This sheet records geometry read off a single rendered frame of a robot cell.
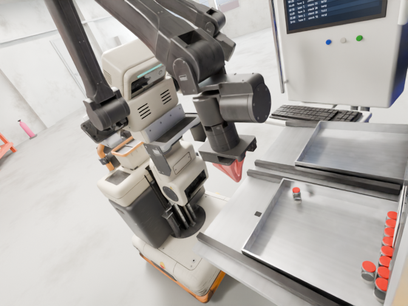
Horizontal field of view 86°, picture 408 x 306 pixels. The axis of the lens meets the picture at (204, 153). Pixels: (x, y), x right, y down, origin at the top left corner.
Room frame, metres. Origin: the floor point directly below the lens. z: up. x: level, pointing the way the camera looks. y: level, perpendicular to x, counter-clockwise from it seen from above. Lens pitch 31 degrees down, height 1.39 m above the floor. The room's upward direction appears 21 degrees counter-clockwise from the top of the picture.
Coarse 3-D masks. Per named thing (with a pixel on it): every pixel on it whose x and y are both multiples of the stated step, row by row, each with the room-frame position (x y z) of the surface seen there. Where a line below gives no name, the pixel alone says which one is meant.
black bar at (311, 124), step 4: (288, 120) 0.81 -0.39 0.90; (292, 120) 0.80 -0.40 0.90; (296, 120) 0.78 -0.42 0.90; (288, 124) 0.80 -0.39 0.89; (292, 124) 0.78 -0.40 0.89; (296, 124) 0.77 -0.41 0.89; (300, 124) 0.76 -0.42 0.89; (304, 124) 0.75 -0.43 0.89; (308, 124) 0.73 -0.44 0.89; (312, 124) 0.72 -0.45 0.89; (316, 124) 0.71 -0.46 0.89
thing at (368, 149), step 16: (320, 128) 0.69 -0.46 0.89; (336, 128) 0.65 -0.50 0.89; (352, 128) 0.61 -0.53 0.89; (368, 128) 0.58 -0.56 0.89; (384, 128) 0.54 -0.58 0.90; (400, 128) 0.51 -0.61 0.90; (320, 144) 0.60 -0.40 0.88; (336, 144) 0.57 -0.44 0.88; (352, 144) 0.54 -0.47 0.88; (368, 144) 0.52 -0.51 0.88; (384, 144) 0.49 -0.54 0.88; (400, 144) 0.47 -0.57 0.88; (304, 160) 0.56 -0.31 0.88; (320, 160) 0.53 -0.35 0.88; (336, 160) 0.50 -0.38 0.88; (352, 160) 0.48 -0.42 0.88; (368, 160) 0.46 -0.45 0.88; (384, 160) 0.43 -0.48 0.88; (400, 160) 0.41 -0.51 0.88; (352, 176) 0.41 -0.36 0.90; (368, 176) 0.38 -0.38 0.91; (384, 176) 0.36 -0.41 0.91; (400, 176) 0.37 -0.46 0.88
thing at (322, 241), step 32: (288, 192) 0.45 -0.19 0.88; (320, 192) 0.40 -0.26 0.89; (352, 192) 0.35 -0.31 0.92; (256, 224) 0.37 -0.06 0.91; (288, 224) 0.35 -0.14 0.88; (320, 224) 0.32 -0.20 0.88; (352, 224) 0.29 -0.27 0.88; (256, 256) 0.29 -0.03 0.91; (288, 256) 0.28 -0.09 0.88; (320, 256) 0.25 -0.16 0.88; (352, 256) 0.23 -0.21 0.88; (320, 288) 0.18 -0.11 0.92; (352, 288) 0.18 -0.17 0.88
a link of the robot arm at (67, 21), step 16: (48, 0) 0.63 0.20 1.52; (64, 0) 0.63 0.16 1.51; (64, 16) 0.63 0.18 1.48; (64, 32) 0.64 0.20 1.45; (80, 32) 0.65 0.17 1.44; (80, 48) 0.64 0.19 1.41; (80, 64) 0.64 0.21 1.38; (96, 64) 0.66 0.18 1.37; (96, 80) 0.65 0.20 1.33; (96, 96) 0.65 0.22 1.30; (112, 96) 0.68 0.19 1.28; (96, 112) 0.64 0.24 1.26; (128, 112) 0.70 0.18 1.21
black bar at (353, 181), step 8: (256, 160) 0.63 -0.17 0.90; (272, 168) 0.57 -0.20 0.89; (280, 168) 0.55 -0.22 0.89; (288, 168) 0.53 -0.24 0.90; (296, 168) 0.52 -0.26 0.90; (304, 168) 0.50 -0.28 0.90; (312, 176) 0.47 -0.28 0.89; (320, 176) 0.46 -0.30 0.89; (328, 176) 0.44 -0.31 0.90; (336, 176) 0.43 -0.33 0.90; (344, 176) 0.42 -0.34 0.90; (352, 184) 0.39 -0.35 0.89; (360, 184) 0.38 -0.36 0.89; (368, 184) 0.37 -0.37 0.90; (376, 184) 0.36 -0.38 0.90; (384, 184) 0.35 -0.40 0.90; (392, 184) 0.34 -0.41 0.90; (392, 192) 0.33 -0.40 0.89
